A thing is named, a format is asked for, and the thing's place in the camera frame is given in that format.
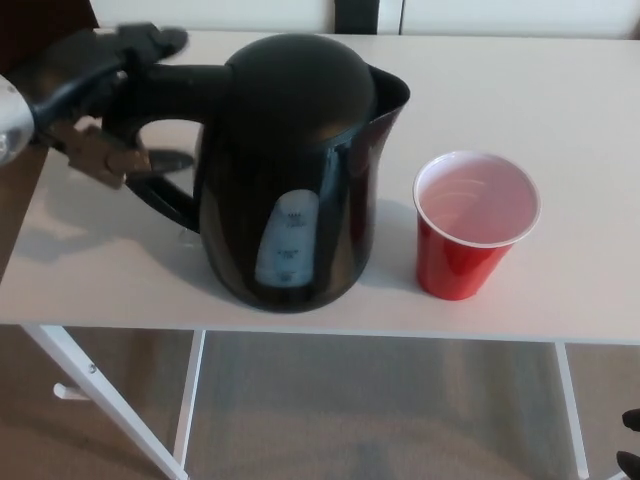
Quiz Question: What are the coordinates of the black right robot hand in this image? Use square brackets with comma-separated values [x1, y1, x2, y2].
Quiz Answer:
[615, 407, 640, 474]

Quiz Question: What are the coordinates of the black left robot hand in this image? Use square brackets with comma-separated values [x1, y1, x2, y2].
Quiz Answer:
[29, 22, 195, 191]

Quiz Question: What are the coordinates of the black electric kettle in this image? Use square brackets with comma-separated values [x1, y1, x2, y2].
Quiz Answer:
[124, 32, 412, 315]

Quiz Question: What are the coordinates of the red plastic cup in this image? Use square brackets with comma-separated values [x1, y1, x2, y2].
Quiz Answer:
[412, 151, 543, 302]

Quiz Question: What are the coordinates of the white hook peg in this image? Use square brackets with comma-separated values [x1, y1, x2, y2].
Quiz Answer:
[53, 382, 89, 402]

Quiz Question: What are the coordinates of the black rectangular chair back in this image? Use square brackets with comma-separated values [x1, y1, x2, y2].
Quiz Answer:
[335, 0, 380, 36]

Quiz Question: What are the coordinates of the white metal table leg frame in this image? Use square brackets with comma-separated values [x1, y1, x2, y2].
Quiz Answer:
[553, 342, 640, 480]
[19, 324, 207, 480]

